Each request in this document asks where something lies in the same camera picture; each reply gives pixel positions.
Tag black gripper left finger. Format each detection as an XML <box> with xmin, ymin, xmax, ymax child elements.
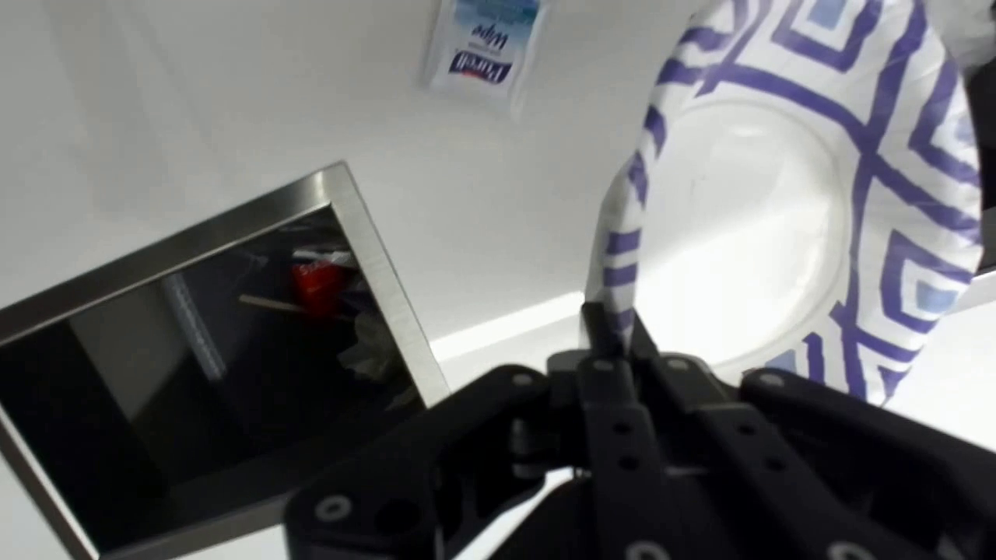
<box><xmin>283</xmin><ymin>299</ymin><xmax>719</xmax><ymax>560</ymax></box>

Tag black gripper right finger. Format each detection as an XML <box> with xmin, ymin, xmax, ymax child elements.
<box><xmin>619</xmin><ymin>307</ymin><xmax>996</xmax><ymax>560</ymax></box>

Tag blue patterned paper bowl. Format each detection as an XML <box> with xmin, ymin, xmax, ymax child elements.
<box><xmin>584</xmin><ymin>0</ymin><xmax>986</xmax><ymax>405</ymax></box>

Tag red trash item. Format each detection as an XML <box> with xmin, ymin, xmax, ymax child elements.
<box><xmin>291</xmin><ymin>257</ymin><xmax>353</xmax><ymax>321</ymax></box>

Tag steel framed trash opening dark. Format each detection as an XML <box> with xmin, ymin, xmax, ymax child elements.
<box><xmin>0</xmin><ymin>160</ymin><xmax>451</xmax><ymax>560</ymax></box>

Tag blue white wipe packet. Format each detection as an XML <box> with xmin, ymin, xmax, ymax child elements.
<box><xmin>416</xmin><ymin>0</ymin><xmax>547</xmax><ymax>102</ymax></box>

